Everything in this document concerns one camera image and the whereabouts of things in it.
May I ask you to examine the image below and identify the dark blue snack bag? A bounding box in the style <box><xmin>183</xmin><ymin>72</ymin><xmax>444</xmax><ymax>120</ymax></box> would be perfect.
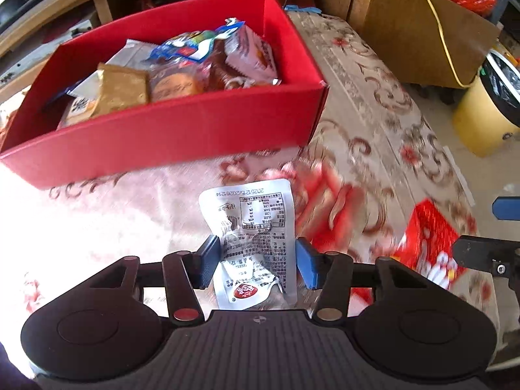
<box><xmin>43</xmin><ymin>75</ymin><xmax>99</xmax><ymax>110</ymax></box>

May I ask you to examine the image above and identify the yellow cable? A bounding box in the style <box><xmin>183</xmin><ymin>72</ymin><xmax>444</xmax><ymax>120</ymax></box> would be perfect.
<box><xmin>396</xmin><ymin>0</ymin><xmax>480</xmax><ymax>90</ymax></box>

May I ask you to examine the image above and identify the yellow round bin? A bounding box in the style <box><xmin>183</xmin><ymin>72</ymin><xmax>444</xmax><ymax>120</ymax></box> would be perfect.
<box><xmin>452</xmin><ymin>49</ymin><xmax>519</xmax><ymax>158</ymax></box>

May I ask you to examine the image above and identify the floral table cloth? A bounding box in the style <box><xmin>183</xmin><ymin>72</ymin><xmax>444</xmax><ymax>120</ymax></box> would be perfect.
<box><xmin>1</xmin><ymin>12</ymin><xmax>478</xmax><ymax>333</ymax></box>

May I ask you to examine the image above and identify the white printed snack packet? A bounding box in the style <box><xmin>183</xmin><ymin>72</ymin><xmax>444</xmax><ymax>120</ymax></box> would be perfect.
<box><xmin>198</xmin><ymin>179</ymin><xmax>298</xmax><ymax>311</ymax></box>

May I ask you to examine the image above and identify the blue colourful snack bag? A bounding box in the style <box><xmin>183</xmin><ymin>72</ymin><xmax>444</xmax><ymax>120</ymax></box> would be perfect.
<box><xmin>148</xmin><ymin>18</ymin><xmax>245</xmax><ymax>63</ymax></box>

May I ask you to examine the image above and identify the red Trolli gummy bag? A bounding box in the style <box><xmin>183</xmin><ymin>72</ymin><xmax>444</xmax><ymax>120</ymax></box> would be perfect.
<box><xmin>369</xmin><ymin>199</ymin><xmax>465</xmax><ymax>290</ymax></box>

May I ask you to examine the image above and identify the bread bun clear packet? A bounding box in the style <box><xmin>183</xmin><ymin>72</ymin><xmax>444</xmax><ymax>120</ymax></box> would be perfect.
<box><xmin>57</xmin><ymin>97</ymin><xmax>98</xmax><ymax>129</ymax></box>

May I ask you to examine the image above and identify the red cardboard box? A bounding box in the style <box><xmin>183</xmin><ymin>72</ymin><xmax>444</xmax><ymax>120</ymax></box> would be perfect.
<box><xmin>1</xmin><ymin>0</ymin><xmax>328</xmax><ymax>189</ymax></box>

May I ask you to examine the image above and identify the round orange pastry packet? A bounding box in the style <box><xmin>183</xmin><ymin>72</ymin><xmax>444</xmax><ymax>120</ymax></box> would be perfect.
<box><xmin>148</xmin><ymin>59</ymin><xmax>210</xmax><ymax>102</ymax></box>

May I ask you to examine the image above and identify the gold brown snack packet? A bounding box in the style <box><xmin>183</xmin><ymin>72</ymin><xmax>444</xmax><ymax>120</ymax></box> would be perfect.
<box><xmin>93</xmin><ymin>63</ymin><xmax>150</xmax><ymax>117</ymax></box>

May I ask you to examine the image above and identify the wooden TV stand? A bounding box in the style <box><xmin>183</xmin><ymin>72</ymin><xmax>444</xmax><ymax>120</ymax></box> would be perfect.
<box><xmin>0</xmin><ymin>0</ymin><xmax>318</xmax><ymax>107</ymax></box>

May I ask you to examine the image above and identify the silver media player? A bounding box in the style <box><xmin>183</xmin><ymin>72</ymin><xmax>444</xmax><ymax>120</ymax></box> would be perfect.
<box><xmin>1</xmin><ymin>13</ymin><xmax>99</xmax><ymax>86</ymax></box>

